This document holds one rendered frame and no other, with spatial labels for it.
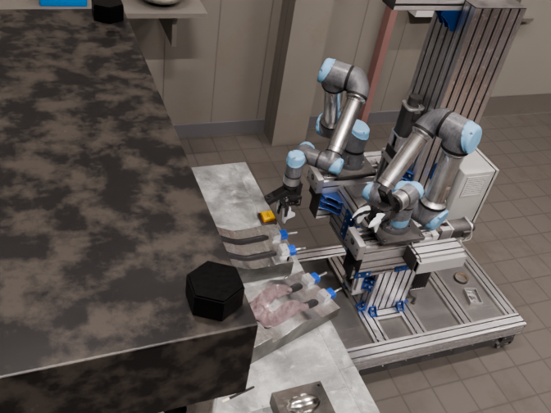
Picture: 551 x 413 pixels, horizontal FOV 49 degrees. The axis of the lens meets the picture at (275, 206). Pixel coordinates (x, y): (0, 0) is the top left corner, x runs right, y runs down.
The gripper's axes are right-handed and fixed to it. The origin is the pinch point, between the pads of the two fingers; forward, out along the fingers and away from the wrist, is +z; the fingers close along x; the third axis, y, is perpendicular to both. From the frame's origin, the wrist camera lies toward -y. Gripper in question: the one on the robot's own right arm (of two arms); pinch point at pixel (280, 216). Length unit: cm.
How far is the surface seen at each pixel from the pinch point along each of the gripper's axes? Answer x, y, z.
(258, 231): 4.9, -7.2, 12.2
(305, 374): -70, -13, 21
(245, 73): 216, 60, 45
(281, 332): -53, -18, 13
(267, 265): -17.4, -10.7, 12.3
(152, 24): 218, -14, 4
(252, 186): 49, 6, 21
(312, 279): -29.3, 6.6, 12.7
